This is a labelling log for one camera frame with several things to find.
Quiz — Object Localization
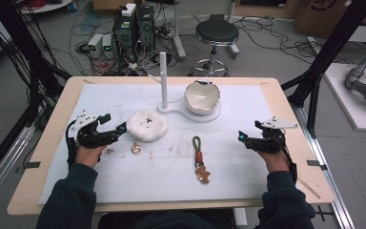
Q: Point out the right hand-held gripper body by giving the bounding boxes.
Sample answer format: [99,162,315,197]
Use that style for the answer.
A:
[245,115,299,154]

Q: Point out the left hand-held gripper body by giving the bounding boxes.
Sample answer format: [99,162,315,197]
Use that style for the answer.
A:
[65,109,121,150]

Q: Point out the white fluffy round keychain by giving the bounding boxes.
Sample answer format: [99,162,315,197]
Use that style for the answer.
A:
[126,108,170,156]

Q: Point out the person's left hand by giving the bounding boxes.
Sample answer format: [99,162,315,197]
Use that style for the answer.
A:
[74,144,108,170]

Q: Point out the person's right hand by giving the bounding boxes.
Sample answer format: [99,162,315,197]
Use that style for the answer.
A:
[255,149,291,175]

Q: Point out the wooden table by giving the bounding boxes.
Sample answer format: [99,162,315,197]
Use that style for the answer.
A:
[7,75,336,217]

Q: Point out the black tape strip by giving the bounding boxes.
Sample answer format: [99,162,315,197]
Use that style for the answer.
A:
[306,159,328,171]
[24,160,42,170]

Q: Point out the white ceramic bowl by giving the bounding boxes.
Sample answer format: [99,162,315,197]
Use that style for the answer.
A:
[183,79,222,116]

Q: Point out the white table mat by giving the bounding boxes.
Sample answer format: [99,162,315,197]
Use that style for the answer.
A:
[37,83,275,205]

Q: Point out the grey power supply box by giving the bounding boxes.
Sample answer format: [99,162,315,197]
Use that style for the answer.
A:
[102,33,115,59]
[87,32,105,58]

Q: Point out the black computer tower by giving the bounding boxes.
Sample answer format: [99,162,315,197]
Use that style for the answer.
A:
[112,13,138,64]
[135,5,156,52]

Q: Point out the white platform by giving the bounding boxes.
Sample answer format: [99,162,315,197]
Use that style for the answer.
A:
[323,62,366,134]

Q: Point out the black round stool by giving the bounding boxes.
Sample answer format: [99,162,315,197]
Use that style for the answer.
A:
[188,19,241,78]

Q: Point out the person's lap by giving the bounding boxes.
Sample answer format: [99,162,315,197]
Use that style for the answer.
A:
[97,209,236,229]

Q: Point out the white box on tower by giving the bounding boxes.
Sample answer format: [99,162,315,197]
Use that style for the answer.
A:
[120,3,137,18]

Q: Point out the cardboard box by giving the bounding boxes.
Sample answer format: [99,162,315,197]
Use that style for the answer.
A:
[293,0,351,40]

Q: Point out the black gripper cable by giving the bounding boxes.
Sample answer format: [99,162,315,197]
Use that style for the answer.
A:
[64,119,79,170]
[274,129,299,184]

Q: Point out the green cord gingerbread keychain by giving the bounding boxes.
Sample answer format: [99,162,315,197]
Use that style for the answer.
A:
[192,135,212,185]

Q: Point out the white stand with post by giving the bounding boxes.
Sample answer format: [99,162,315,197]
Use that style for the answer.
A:
[148,52,222,124]

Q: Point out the aluminium rail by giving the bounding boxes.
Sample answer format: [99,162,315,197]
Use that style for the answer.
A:
[0,124,36,212]
[293,104,356,229]

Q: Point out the black metal frame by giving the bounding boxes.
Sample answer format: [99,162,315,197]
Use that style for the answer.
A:
[0,0,73,189]
[280,0,366,138]

